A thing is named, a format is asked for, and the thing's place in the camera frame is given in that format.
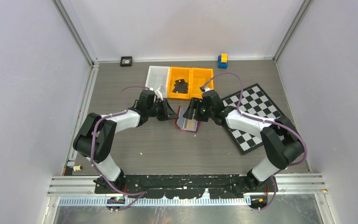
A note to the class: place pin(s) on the empty orange bin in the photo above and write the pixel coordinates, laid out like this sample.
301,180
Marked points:
198,77

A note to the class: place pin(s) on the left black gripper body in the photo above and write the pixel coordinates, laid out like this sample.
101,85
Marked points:
157,110

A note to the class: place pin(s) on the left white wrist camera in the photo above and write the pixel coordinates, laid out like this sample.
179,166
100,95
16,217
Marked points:
159,92

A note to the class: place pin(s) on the black card in bin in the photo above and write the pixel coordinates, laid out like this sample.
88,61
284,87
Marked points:
180,86

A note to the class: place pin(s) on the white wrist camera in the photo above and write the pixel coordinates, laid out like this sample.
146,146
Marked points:
159,92
205,89

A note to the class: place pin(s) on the aluminium rail frame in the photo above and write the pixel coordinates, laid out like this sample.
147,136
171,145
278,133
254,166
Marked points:
80,191

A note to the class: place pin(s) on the black white checkerboard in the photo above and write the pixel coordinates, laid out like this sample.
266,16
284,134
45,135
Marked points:
253,100

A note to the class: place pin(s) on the small black square box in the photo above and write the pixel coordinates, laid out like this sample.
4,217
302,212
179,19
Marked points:
126,61

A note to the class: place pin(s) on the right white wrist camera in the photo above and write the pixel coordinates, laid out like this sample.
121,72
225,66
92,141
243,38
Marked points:
205,89

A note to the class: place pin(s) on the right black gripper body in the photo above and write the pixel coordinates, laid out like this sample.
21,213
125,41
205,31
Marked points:
202,113

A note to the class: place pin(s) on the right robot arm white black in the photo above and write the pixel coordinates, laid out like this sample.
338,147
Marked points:
282,143

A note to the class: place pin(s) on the red card holder wallet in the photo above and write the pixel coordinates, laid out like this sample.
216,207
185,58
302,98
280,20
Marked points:
187,125

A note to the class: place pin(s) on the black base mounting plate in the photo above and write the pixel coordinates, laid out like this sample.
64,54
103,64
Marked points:
184,186

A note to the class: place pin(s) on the white plastic bin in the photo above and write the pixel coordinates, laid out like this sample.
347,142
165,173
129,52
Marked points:
157,76

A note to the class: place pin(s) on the blue yellow toy block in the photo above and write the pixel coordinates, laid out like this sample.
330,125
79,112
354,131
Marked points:
222,61

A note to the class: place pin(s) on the orange bin with cards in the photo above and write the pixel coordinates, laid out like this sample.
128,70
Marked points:
175,74

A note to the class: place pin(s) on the small beige spool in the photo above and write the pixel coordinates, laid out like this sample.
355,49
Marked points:
77,168

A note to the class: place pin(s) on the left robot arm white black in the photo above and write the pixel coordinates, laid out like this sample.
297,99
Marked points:
95,138

